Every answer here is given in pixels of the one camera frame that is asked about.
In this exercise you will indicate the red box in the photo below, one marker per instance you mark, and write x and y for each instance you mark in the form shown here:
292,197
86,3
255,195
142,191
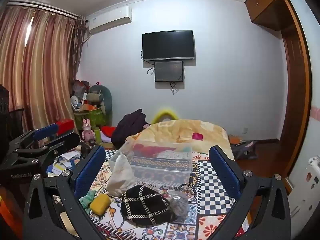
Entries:
65,125

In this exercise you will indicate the red cloth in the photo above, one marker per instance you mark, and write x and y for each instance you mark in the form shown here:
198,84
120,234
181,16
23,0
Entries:
108,130

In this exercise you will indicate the white plastic bag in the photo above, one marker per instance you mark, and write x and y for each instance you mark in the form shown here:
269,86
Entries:
120,177

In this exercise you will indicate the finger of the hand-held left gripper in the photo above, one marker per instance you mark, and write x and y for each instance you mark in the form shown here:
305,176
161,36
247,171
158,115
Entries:
62,142
45,131

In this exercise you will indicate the clear plastic storage box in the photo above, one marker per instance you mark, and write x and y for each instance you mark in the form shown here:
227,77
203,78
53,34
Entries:
160,171

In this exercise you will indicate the wall socket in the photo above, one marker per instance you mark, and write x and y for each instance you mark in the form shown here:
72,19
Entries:
245,130

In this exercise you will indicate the pink rabbit toy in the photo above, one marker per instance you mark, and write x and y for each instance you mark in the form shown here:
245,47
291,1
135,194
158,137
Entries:
88,131

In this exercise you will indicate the yellow rimmed seat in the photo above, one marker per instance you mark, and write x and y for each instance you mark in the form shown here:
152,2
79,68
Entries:
156,117

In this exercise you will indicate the yellow sponge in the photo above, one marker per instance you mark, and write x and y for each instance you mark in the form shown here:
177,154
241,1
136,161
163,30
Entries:
100,203

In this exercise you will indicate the pink cloth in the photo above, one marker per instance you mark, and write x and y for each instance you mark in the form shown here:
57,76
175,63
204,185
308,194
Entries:
197,136

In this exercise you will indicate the white air conditioner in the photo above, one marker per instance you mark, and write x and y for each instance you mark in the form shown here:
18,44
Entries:
110,20

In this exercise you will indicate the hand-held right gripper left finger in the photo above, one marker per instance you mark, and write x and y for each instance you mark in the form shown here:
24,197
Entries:
89,173

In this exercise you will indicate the small black monitor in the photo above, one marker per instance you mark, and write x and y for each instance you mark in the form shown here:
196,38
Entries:
169,71

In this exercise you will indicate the green storage box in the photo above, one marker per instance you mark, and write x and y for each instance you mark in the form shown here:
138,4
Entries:
91,117

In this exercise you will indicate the grey furry item in bag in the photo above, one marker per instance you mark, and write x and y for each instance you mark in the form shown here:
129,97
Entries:
178,205

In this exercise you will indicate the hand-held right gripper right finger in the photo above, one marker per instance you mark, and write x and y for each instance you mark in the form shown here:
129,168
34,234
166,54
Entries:
225,175

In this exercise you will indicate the white door with stickers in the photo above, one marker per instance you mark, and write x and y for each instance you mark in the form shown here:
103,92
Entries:
307,135

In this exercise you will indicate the green cloth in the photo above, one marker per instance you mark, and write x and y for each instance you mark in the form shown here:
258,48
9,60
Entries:
87,198

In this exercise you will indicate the black wall television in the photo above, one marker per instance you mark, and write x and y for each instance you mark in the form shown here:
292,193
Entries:
168,45

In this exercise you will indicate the striped red curtains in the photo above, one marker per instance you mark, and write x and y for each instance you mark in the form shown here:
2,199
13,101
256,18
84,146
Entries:
37,67

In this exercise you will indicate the dark jacket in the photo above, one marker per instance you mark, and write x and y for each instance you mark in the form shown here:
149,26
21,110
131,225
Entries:
130,127

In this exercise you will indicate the patterned printed blanket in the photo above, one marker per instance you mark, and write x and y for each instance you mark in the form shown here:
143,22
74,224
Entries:
207,205

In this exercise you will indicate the yellow quilt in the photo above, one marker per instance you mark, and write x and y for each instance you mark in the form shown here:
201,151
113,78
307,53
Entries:
180,130

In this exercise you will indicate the dark figurine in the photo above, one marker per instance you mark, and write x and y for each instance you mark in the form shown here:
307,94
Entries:
85,150

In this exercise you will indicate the pile of papers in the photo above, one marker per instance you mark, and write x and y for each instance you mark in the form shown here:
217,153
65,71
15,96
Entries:
63,161

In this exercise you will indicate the pile of bags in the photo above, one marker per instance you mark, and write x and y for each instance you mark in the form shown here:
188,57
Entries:
78,90

